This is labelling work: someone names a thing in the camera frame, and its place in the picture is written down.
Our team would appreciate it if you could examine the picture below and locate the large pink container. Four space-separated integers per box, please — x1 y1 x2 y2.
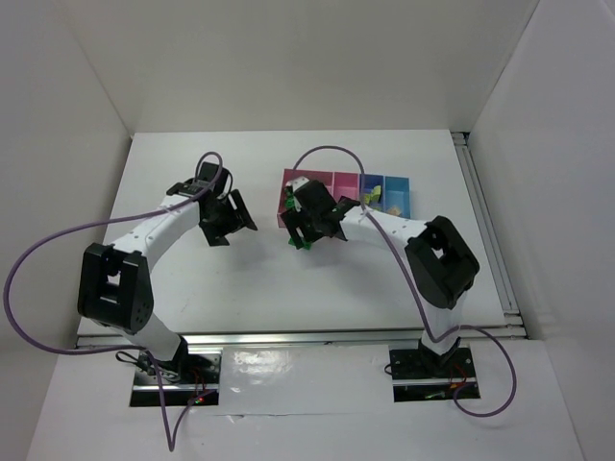
277 168 333 229

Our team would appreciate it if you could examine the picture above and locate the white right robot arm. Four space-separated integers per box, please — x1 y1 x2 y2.
282 177 480 374

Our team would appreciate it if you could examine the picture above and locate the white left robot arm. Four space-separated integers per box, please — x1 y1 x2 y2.
77 182 257 381

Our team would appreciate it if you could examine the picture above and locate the small pink container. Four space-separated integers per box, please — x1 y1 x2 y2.
332 172 359 201

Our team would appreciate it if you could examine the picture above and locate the purple blue container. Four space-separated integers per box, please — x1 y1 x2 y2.
359 174 384 211

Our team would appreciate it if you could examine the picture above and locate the light blue container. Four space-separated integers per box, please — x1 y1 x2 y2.
383 176 411 219

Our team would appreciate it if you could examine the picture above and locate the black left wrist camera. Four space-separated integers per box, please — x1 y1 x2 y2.
166 161 234 198

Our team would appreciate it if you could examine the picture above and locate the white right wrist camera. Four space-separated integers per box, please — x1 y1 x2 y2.
284 176 309 211

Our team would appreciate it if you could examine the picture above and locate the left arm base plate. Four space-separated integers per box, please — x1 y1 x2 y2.
124 350 222 408

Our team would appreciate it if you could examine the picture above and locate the aluminium rail right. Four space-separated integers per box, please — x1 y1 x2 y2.
451 132 525 328

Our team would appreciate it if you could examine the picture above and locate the aluminium rail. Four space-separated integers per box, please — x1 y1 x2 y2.
451 132 525 328
76 326 528 349

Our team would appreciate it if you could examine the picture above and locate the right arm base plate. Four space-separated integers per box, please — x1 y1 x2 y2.
383 347 480 402

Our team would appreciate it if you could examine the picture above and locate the aluminium rail front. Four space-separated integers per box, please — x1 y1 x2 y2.
76 326 528 349

